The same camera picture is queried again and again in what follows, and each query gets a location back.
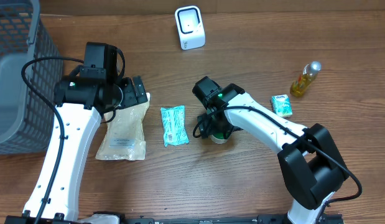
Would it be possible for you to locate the green lid white jar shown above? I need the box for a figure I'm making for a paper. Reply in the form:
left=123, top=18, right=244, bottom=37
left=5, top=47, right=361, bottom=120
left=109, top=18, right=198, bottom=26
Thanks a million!
left=210, top=133, right=228, bottom=144

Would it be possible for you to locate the teal tissue pack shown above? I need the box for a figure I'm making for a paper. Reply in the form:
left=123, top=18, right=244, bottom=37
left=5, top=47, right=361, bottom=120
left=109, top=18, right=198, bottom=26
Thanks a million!
left=160, top=105, right=189, bottom=147

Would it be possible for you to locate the white orange snack packet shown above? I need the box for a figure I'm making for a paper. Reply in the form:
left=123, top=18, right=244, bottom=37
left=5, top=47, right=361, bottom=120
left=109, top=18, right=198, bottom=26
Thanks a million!
left=95, top=101, right=150, bottom=161

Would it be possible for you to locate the small teal packet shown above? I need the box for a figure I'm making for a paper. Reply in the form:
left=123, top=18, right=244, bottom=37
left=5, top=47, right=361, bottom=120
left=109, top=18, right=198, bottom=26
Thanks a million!
left=271, top=95, right=293, bottom=118

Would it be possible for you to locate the yellow oil bottle silver cap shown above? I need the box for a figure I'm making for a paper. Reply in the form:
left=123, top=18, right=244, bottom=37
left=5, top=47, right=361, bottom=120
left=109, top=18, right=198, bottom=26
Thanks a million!
left=290, top=61, right=322, bottom=97

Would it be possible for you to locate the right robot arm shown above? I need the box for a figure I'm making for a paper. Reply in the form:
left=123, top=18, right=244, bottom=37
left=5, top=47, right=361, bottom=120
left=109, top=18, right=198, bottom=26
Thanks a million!
left=192, top=77, right=349, bottom=223

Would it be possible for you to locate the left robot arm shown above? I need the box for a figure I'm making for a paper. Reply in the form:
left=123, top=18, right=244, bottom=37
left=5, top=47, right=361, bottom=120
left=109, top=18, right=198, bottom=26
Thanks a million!
left=5, top=42, right=148, bottom=223

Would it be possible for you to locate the white barcode scanner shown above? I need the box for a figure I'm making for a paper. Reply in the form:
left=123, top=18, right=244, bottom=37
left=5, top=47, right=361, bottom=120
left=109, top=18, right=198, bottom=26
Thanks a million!
left=174, top=5, right=206, bottom=50

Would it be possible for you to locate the dark grey plastic mesh basket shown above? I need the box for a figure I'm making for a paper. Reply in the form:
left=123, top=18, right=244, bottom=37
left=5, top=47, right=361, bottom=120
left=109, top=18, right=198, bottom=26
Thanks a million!
left=0, top=0, right=63, bottom=154

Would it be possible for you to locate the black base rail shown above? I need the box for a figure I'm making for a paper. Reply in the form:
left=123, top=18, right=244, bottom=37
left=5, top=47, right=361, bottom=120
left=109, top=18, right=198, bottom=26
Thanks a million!
left=4, top=214, right=344, bottom=224

